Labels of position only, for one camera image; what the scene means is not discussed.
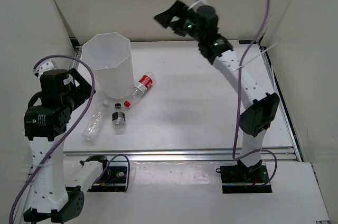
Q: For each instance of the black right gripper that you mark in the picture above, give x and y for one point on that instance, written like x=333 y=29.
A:
x=178 y=11

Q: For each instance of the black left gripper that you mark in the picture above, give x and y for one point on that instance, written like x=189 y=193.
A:
x=83 y=90

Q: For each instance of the clear white cap bottle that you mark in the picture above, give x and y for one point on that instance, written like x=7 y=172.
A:
x=95 y=124

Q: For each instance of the small black label bottle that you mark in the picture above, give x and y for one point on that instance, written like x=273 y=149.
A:
x=118 y=119

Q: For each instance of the red label plastic bottle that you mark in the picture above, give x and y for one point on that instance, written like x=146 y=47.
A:
x=139 y=89

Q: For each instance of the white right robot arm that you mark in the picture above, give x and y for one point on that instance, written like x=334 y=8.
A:
x=260 y=107

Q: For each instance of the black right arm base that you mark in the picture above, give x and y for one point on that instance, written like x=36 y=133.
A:
x=237 y=179

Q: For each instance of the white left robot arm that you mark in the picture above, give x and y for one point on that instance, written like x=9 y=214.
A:
x=45 y=124

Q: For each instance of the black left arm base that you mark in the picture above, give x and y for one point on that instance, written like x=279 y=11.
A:
x=102 y=174

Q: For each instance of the white translucent plastic bin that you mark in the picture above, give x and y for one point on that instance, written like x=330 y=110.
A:
x=109 y=57

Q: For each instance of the aluminium right rail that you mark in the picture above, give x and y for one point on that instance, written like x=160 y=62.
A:
x=283 y=108

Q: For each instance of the aluminium front rail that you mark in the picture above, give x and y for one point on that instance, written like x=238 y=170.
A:
x=165 y=167

